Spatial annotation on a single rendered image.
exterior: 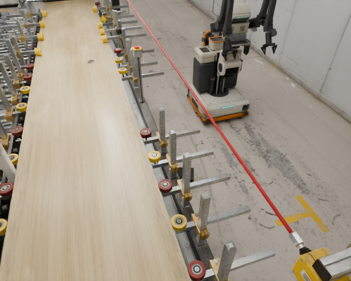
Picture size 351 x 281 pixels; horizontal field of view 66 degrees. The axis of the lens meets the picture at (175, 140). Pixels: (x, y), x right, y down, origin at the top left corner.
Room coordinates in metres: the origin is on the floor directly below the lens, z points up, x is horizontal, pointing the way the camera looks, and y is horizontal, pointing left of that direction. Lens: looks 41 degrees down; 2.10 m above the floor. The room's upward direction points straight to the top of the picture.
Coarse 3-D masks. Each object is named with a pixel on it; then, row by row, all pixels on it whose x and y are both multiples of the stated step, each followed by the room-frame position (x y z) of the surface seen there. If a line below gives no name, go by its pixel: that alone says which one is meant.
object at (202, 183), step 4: (216, 176) 1.10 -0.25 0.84; (220, 176) 1.10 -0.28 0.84; (224, 176) 1.10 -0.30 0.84; (228, 176) 1.10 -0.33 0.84; (200, 180) 1.07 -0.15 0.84; (204, 180) 1.07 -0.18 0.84; (208, 180) 1.07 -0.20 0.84; (212, 180) 1.07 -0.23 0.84; (216, 180) 1.07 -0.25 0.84; (220, 180) 1.08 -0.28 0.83; (224, 180) 1.09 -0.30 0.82; (192, 184) 1.04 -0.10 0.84; (196, 184) 1.04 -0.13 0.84; (200, 184) 1.04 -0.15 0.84; (204, 184) 1.05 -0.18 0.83; (208, 184) 1.06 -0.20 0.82; (172, 188) 1.01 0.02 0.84; (176, 188) 1.01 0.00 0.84; (192, 188) 1.03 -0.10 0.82; (168, 192) 0.98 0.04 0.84; (172, 192) 0.99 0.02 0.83; (176, 192) 1.00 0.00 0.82; (164, 196) 0.97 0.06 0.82
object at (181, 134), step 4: (196, 128) 1.60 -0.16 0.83; (176, 132) 1.55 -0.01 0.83; (180, 132) 1.55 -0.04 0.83; (184, 132) 1.55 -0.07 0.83; (188, 132) 1.55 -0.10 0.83; (192, 132) 1.56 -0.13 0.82; (196, 132) 1.57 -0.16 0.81; (168, 136) 1.51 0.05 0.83; (180, 136) 1.53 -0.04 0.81; (144, 140) 1.46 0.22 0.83; (148, 140) 1.46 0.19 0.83; (152, 140) 1.47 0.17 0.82; (156, 140) 1.47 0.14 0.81; (144, 144) 1.45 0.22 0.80
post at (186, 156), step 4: (188, 152) 1.00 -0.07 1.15; (184, 156) 0.98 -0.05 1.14; (188, 156) 0.97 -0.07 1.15; (184, 160) 0.97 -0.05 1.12; (188, 160) 0.97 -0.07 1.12; (184, 164) 0.97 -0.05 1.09; (188, 164) 0.97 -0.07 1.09; (184, 168) 0.97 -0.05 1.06; (188, 168) 0.97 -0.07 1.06; (184, 172) 0.97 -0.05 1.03; (188, 172) 0.97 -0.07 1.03; (184, 176) 0.97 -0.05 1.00; (188, 176) 0.97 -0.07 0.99; (184, 180) 0.97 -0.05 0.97; (188, 180) 0.97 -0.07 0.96; (184, 184) 0.97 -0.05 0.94; (188, 184) 0.97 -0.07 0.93; (184, 188) 0.97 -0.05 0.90; (188, 188) 0.97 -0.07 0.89; (184, 192) 0.97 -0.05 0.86; (184, 204) 0.97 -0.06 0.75; (188, 204) 0.98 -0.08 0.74
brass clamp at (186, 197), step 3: (177, 180) 1.06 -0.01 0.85; (177, 183) 1.06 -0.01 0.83; (180, 183) 1.04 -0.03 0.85; (180, 186) 1.02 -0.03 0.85; (180, 192) 1.01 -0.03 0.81; (183, 192) 0.97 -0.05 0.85; (189, 192) 0.97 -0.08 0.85; (183, 195) 0.96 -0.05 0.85; (186, 195) 0.95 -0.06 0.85; (189, 195) 0.95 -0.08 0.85; (192, 195) 0.97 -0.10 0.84; (183, 198) 0.95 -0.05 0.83; (186, 198) 0.94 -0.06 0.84; (189, 198) 0.95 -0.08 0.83; (186, 201) 0.94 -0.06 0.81
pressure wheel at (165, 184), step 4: (160, 180) 1.02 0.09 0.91; (164, 180) 1.02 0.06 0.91; (168, 180) 1.02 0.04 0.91; (160, 184) 0.99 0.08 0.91; (164, 184) 0.99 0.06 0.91; (168, 184) 0.99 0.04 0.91; (160, 188) 0.96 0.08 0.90; (164, 188) 0.96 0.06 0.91; (168, 188) 0.96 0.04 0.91; (164, 192) 0.95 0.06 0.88
